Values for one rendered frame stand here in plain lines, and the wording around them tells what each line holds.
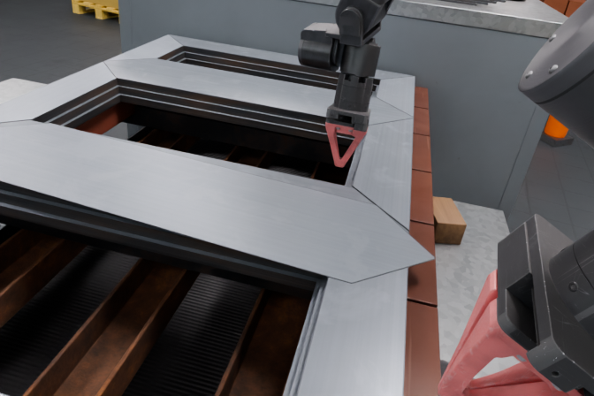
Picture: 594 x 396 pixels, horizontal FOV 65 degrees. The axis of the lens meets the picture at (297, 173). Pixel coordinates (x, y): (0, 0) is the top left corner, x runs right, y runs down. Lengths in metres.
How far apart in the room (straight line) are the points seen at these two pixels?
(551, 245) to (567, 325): 0.06
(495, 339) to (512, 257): 0.05
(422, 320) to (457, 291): 0.30
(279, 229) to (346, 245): 0.09
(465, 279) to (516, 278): 0.67
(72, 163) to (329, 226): 0.39
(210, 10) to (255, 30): 0.15
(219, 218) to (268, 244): 0.08
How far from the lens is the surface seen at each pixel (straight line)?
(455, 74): 1.41
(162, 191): 0.68
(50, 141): 0.84
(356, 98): 0.75
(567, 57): 0.19
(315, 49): 0.77
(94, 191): 0.69
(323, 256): 0.57
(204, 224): 0.61
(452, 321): 0.82
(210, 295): 0.97
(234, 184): 0.70
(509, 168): 1.53
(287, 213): 0.64
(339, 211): 0.66
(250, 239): 0.59
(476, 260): 0.98
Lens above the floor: 1.22
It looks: 29 degrees down
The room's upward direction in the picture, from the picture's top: 7 degrees clockwise
